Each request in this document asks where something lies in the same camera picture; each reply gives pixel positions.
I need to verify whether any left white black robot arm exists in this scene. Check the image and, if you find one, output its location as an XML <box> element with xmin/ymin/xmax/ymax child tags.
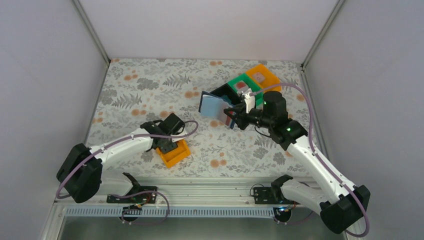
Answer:
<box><xmin>56</xmin><ymin>113</ymin><xmax>187</xmax><ymax>203</ymax></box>

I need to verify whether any aluminium rail frame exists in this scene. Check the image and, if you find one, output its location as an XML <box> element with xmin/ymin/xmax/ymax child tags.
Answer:
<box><xmin>52</xmin><ymin>177</ymin><xmax>353</xmax><ymax>208</ymax></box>

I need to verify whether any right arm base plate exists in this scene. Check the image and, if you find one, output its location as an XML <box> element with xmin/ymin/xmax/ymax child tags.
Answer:
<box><xmin>249</xmin><ymin>186</ymin><xmax>295</xmax><ymax>205</ymax></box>

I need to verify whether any green bin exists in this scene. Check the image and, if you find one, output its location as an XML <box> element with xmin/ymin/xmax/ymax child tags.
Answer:
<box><xmin>227</xmin><ymin>73</ymin><xmax>262</xmax><ymax>94</ymax></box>

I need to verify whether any black bin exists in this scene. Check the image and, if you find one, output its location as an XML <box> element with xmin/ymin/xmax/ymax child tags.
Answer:
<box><xmin>210</xmin><ymin>83</ymin><xmax>241</xmax><ymax>105</ymax></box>

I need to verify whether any card in far orange bin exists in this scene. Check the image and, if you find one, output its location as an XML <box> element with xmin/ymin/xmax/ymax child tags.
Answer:
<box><xmin>252</xmin><ymin>72</ymin><xmax>266</xmax><ymax>84</ymax></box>

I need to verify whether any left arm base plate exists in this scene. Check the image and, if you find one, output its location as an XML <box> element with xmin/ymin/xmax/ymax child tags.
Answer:
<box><xmin>106</xmin><ymin>186</ymin><xmax>158</xmax><ymax>204</ymax></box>

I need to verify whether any near orange bin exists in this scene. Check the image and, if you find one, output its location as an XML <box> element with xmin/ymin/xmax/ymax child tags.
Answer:
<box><xmin>155</xmin><ymin>139</ymin><xmax>191</xmax><ymax>169</ymax></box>

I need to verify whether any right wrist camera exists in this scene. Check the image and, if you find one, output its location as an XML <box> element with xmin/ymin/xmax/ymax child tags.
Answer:
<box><xmin>241</xmin><ymin>88</ymin><xmax>256</xmax><ymax>114</ymax></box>

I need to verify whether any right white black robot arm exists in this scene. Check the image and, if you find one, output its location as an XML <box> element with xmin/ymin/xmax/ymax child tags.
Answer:
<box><xmin>223</xmin><ymin>91</ymin><xmax>371</xmax><ymax>238</ymax></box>

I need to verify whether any floral table mat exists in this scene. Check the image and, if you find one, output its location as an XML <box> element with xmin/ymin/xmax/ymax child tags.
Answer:
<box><xmin>86</xmin><ymin>58</ymin><xmax>309</xmax><ymax>178</ymax></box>

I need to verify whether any blue card holder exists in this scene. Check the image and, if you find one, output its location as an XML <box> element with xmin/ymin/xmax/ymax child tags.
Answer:
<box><xmin>198</xmin><ymin>91</ymin><xmax>235</xmax><ymax>129</ymax></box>

